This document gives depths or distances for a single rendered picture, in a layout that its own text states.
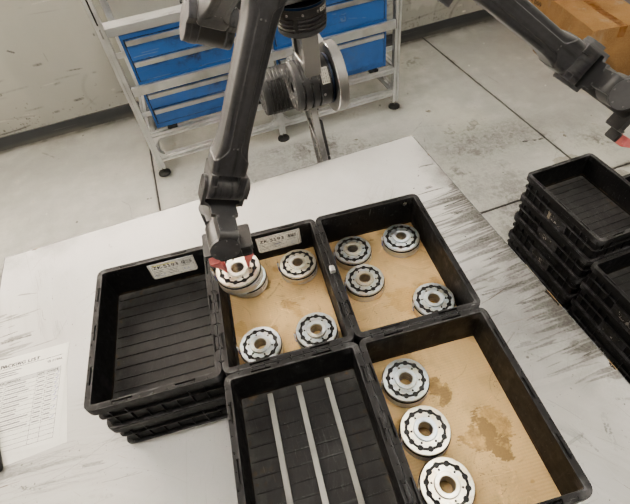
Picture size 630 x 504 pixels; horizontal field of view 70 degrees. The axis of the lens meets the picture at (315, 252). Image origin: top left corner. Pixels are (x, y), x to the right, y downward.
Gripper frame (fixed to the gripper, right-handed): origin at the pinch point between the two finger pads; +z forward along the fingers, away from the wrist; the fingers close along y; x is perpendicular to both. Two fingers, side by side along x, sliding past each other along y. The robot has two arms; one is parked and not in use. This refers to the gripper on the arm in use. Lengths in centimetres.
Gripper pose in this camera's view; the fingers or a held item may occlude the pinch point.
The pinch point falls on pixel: (236, 265)
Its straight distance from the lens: 103.0
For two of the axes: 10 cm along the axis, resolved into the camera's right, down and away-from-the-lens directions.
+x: -2.4, -7.5, 6.2
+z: 1.0, 6.1, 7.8
